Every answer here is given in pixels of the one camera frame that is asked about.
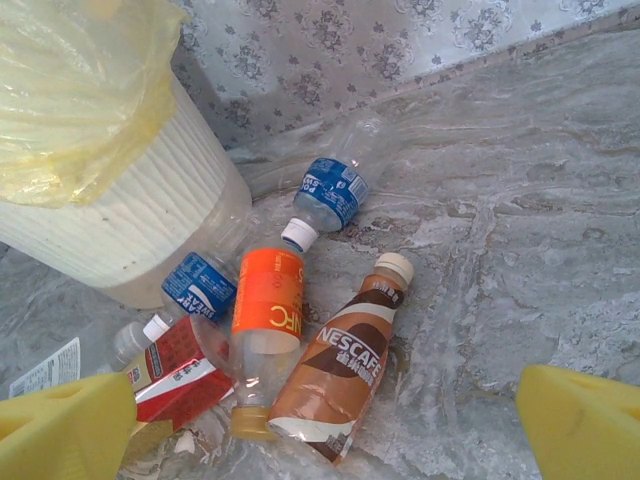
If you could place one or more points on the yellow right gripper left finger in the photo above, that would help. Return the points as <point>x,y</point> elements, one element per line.
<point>60,430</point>

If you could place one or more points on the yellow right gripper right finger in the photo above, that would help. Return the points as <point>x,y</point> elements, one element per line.
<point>585,425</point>

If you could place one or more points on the clear unlabelled bottle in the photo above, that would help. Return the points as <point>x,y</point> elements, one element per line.
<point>127,342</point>

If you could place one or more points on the Pocari Sweat bottle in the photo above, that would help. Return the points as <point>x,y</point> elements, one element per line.
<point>330,190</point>
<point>200,290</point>

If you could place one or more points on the orange NFC label bottle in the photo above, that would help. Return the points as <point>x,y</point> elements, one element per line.
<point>270,300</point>

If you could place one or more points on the brown snack packet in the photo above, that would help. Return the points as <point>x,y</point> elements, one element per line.
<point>345,360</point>

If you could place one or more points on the white ribbed waste bin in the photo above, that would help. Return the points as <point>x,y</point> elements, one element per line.
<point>150,225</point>

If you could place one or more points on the yellow plastic bin liner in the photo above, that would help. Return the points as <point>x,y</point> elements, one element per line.
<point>75,100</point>

